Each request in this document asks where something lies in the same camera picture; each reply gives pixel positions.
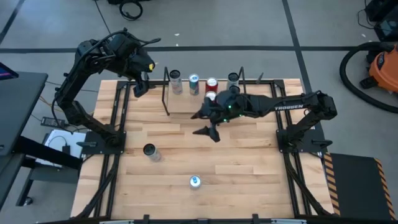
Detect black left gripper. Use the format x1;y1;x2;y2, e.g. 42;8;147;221
123;46;155;98

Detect black frame wooden shelf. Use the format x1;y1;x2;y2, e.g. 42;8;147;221
160;65;247;116

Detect black power brick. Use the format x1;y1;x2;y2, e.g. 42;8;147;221
40;116;67;129

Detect white paper sheet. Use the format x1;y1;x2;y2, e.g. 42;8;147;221
35;128;88;169

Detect black desk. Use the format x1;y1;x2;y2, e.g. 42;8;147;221
0;70;84;212

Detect orange shop vacuum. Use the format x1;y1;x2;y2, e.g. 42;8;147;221
359;43;398;94
339;41;398;114

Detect black equipment case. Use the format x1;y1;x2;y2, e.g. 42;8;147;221
357;0;398;43

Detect black coiled cable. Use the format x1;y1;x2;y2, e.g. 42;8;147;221
118;0;144;21

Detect black aluminium table frame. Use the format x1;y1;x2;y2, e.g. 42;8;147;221
70;78;338;224

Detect black mat with hazard stripes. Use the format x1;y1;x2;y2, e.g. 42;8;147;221
322;151;398;222

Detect white Celsius Peach Vibe can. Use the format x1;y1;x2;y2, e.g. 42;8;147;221
169;69;183;95
142;142;163;163

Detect silver blue Red Bull can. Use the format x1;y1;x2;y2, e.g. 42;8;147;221
188;175;202;190
188;73;200;96

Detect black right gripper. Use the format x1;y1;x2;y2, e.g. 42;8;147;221
190;90;251;144

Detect tablet with lit screen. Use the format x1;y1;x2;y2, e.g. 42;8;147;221
0;61;19;81

